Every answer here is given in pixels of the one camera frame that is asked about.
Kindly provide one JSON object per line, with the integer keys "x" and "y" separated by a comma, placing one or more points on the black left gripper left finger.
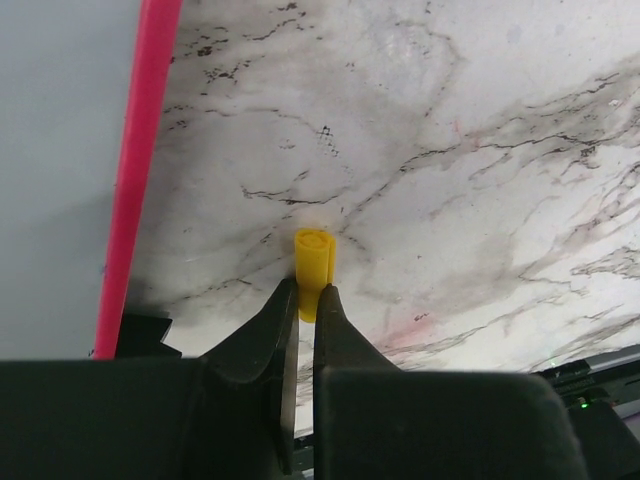
{"x": 227, "y": 414}

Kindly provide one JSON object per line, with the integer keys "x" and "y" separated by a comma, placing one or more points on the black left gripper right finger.
{"x": 373, "y": 420}

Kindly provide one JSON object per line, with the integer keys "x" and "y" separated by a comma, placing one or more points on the yellow marker cap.
{"x": 314, "y": 253}

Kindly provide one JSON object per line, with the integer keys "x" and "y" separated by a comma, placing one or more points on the pink framed whiteboard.
{"x": 82, "y": 87}

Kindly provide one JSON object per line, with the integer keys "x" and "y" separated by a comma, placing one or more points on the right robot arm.
{"x": 591, "y": 396}

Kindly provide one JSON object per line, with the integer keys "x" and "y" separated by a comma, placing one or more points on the black whiteboard clip near corner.
{"x": 143, "y": 336}

